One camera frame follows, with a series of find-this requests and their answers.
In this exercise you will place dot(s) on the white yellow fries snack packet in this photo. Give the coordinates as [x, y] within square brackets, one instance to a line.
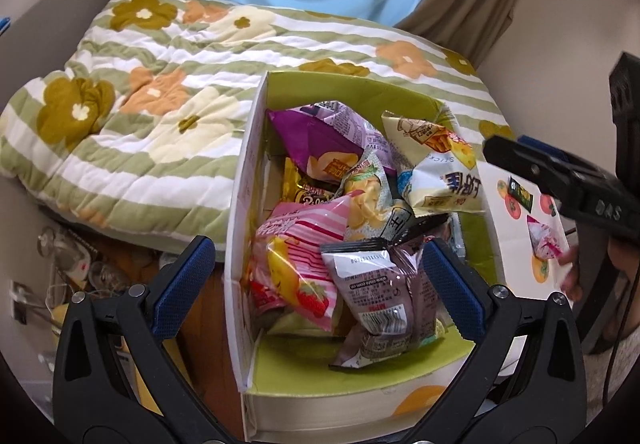
[440, 184]

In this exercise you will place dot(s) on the pink strawberry snack packet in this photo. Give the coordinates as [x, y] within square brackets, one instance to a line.
[300, 249]

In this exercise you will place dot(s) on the floral striped blanket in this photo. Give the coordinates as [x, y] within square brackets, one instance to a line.
[150, 124]

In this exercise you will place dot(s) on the clear plastic wrapper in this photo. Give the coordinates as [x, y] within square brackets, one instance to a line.
[80, 259]

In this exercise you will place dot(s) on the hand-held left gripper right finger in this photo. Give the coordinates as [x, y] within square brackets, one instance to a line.
[455, 289]

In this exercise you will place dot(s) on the gold snack packet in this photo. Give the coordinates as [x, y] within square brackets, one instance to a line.
[300, 185]

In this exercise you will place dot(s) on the person's right hand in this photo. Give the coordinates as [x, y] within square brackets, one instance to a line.
[572, 276]

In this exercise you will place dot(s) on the black snack packet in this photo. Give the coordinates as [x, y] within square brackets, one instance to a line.
[402, 224]

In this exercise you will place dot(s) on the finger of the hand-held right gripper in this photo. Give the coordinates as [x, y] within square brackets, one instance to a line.
[537, 142]
[530, 166]

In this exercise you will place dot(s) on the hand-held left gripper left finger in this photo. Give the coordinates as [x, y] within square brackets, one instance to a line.
[185, 284]

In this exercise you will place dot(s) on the grey purple snack packet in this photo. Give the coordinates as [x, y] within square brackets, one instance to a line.
[380, 294]

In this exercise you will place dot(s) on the green-lined cardboard box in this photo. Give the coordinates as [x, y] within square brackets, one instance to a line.
[350, 91]

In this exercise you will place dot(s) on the green yellow chips packet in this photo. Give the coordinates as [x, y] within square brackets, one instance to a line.
[370, 194]

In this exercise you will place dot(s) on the white power adapter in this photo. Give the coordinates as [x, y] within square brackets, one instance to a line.
[20, 301]

